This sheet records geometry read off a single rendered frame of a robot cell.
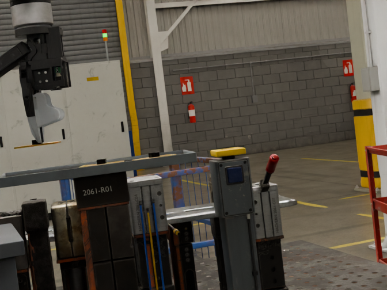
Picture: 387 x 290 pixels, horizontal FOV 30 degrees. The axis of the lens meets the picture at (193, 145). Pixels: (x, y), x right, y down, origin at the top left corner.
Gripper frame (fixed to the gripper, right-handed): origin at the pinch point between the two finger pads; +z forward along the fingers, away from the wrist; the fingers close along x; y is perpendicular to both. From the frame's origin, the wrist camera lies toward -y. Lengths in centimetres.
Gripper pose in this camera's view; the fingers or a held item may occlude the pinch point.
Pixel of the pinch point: (36, 136)
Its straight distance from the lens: 139.8
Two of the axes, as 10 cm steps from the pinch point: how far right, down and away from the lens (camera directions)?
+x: 0.1, -0.5, 10.0
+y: 9.9, -1.2, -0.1
